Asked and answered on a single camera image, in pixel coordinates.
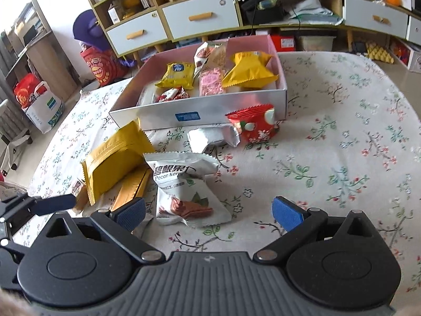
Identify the small brown biscuit packet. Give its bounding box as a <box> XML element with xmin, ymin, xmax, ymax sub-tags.
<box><xmin>72</xmin><ymin>179</ymin><xmax>90</xmax><ymax>212</ymax></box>

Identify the large yellow oval-label snack packet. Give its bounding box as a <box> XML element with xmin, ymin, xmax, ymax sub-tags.
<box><xmin>221</xmin><ymin>52</ymin><xmax>279</xmax><ymax>90</ymax></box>

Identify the clear white cake packet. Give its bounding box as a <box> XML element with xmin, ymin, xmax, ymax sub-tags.
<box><xmin>136</xmin><ymin>83</ymin><xmax>165</xmax><ymax>107</ymax></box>

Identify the clear storage box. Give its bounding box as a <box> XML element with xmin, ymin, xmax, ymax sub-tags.
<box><xmin>295</xmin><ymin>34</ymin><xmax>337</xmax><ymax>53</ymax></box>

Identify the silver snack packet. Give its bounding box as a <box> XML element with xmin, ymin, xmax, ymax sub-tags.
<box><xmin>187</xmin><ymin>123</ymin><xmax>241</xmax><ymax>155</ymax></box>

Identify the white chair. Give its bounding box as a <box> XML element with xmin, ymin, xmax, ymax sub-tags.
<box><xmin>0</xmin><ymin>99</ymin><xmax>32</xmax><ymax>177</ymax></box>

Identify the white drawer wooden handle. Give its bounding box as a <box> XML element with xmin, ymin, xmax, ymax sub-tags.
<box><xmin>342</xmin><ymin>0</ymin><xmax>409</xmax><ymax>39</ymax></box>
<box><xmin>106</xmin><ymin>11</ymin><xmax>170</xmax><ymax>57</ymax></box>
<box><xmin>406</xmin><ymin>16</ymin><xmax>421</xmax><ymax>45</ymax></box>
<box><xmin>161</xmin><ymin>0</ymin><xmax>241</xmax><ymax>42</ymax></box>

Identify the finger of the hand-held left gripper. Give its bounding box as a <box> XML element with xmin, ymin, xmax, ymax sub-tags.
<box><xmin>28</xmin><ymin>193</ymin><xmax>77</xmax><ymax>216</ymax></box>

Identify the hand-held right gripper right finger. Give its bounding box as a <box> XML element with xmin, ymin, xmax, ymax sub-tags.
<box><xmin>253</xmin><ymin>196</ymin><xmax>377</xmax><ymax>264</ymax></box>

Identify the red shopping bag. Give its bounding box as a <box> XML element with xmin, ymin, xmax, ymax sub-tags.
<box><xmin>13</xmin><ymin>73</ymin><xmax>42</xmax><ymax>108</ymax></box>

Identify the small red snack packet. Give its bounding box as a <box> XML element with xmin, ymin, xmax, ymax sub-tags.
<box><xmin>155</xmin><ymin>86</ymin><xmax>192</xmax><ymax>103</ymax></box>

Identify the plain yellow snack packet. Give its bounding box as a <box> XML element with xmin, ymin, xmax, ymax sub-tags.
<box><xmin>81</xmin><ymin>121</ymin><xmax>156</xmax><ymax>205</ymax></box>

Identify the yellow blue-label snack packet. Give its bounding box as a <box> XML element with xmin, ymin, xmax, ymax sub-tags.
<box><xmin>154</xmin><ymin>62</ymin><xmax>197</xmax><ymax>90</ymax></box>

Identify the black storage bin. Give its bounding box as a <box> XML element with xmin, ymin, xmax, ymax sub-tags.
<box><xmin>240</xmin><ymin>0</ymin><xmax>285</xmax><ymax>26</ymax></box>

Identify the white shopping bag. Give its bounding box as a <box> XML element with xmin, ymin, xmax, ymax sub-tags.
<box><xmin>23</xmin><ymin>82</ymin><xmax>65</xmax><ymax>135</ymax></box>

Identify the floral tablecloth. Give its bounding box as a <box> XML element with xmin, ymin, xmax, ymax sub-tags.
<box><xmin>0</xmin><ymin>52</ymin><xmax>421</xmax><ymax>307</ymax></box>

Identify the clear wafer packet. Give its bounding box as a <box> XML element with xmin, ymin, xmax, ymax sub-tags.
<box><xmin>207</xmin><ymin>39</ymin><xmax>230</xmax><ymax>70</ymax></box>

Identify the white box red print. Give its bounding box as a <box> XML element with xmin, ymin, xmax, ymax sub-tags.
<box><xmin>389</xmin><ymin>36</ymin><xmax>421</xmax><ymax>71</ymax></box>

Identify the red gift bag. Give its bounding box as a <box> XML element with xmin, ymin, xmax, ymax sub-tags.
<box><xmin>81</xmin><ymin>47</ymin><xmax>128</xmax><ymax>88</ymax></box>

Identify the pile of folded papers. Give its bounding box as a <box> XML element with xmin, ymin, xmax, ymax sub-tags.
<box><xmin>287</xmin><ymin>0</ymin><xmax>345</xmax><ymax>27</ymax></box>

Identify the wooden cabinet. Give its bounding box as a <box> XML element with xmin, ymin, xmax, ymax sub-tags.
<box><xmin>81</xmin><ymin>0</ymin><xmax>421</xmax><ymax>62</ymax></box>

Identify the orange biscuit packet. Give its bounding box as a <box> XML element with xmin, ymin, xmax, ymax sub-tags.
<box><xmin>111</xmin><ymin>165</ymin><xmax>152</xmax><ymax>212</ymax></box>

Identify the pink snack packet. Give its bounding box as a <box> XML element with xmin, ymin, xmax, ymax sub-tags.
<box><xmin>198</xmin><ymin>67</ymin><xmax>228</xmax><ymax>97</ymax></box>

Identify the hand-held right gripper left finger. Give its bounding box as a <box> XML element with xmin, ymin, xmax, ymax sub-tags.
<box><xmin>41</xmin><ymin>197</ymin><xmax>165</xmax><ymax>264</ymax></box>

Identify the yellow foam block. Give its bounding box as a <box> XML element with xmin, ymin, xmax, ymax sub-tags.
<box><xmin>365</xmin><ymin>41</ymin><xmax>395</xmax><ymax>64</ymax></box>

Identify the pink white cardboard box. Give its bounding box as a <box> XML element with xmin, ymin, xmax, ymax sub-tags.
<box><xmin>108</xmin><ymin>34</ymin><xmax>289</xmax><ymax>131</ymax></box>

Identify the purple hat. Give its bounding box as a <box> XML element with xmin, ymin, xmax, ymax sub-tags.
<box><xmin>73</xmin><ymin>9</ymin><xmax>110</xmax><ymax>49</ymax></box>

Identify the wooden bookshelf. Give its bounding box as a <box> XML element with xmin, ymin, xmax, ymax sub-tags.
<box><xmin>0</xmin><ymin>0</ymin><xmax>78</xmax><ymax>103</ymax></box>

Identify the yellow toy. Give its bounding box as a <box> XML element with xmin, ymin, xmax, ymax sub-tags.
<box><xmin>121</xmin><ymin>0</ymin><xmax>141</xmax><ymax>19</ymax></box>

